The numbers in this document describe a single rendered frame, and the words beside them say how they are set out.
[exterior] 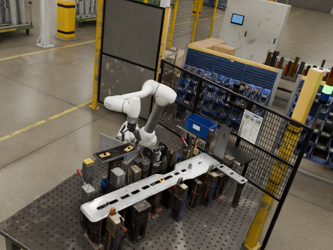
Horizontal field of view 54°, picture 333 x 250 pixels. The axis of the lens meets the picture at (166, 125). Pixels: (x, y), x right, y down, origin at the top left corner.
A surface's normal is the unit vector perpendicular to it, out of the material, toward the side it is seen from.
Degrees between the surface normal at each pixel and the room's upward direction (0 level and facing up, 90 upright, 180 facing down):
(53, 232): 0
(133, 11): 88
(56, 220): 0
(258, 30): 90
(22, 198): 0
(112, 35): 91
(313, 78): 90
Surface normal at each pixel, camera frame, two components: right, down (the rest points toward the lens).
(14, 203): 0.15, -0.88
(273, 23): -0.47, 0.34
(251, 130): -0.72, 0.22
